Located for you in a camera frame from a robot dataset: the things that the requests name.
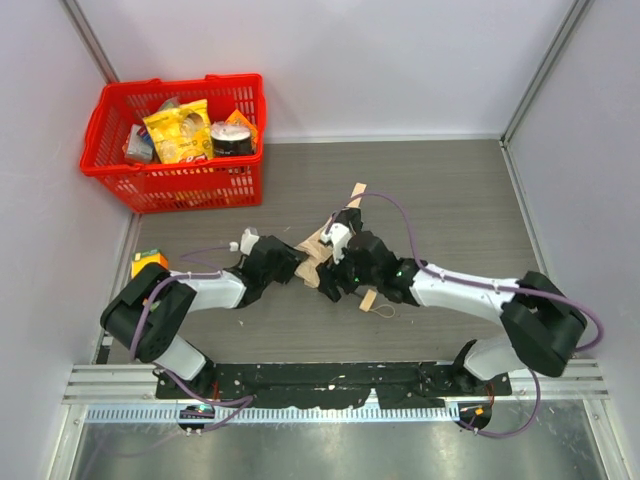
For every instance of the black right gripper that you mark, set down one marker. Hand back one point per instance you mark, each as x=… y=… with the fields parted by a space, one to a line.
x=338 y=276

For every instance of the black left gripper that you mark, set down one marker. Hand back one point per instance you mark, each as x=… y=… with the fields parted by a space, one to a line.
x=284 y=260

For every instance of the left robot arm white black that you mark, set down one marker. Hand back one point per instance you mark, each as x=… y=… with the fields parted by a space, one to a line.
x=147 y=314

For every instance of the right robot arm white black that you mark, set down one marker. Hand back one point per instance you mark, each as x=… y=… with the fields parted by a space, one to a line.
x=541 y=333

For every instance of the red plastic shopping basket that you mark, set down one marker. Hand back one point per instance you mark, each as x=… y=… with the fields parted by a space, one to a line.
x=221 y=182

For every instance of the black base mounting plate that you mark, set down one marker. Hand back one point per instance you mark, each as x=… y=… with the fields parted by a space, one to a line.
x=341 y=385

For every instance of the black cd spindle case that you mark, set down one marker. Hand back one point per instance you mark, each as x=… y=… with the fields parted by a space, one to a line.
x=221 y=146

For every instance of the orange juice carton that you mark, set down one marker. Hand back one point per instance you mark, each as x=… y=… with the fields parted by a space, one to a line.
x=143 y=258

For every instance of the orange snack packet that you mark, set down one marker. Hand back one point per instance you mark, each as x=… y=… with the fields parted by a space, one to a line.
x=241 y=131

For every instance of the yellow chips bag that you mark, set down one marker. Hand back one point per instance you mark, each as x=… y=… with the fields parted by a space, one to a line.
x=181 y=134

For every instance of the grey small box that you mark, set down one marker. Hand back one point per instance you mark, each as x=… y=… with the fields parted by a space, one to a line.
x=135 y=148

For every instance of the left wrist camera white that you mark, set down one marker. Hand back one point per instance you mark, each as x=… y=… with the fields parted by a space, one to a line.
x=247 y=241

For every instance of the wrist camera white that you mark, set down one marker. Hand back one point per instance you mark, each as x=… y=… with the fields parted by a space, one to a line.
x=247 y=241
x=336 y=237

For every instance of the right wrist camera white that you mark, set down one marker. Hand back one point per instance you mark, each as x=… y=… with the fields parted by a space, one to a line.
x=336 y=237

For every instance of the white slotted cable duct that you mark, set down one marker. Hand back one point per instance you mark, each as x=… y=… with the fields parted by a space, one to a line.
x=176 y=412

